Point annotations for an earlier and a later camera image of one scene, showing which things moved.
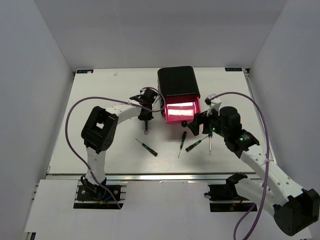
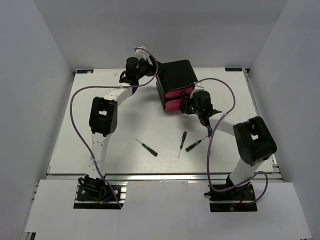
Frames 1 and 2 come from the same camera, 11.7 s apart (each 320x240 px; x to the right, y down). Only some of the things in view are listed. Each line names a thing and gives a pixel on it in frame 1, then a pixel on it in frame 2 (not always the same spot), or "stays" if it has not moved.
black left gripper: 148,117 to 152,68
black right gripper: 200,118 to 184,106
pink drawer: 162,111 to 173,105
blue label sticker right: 233,69 stays
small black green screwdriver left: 148,149 stays
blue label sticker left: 84,71 stays
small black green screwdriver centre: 183,140 stays
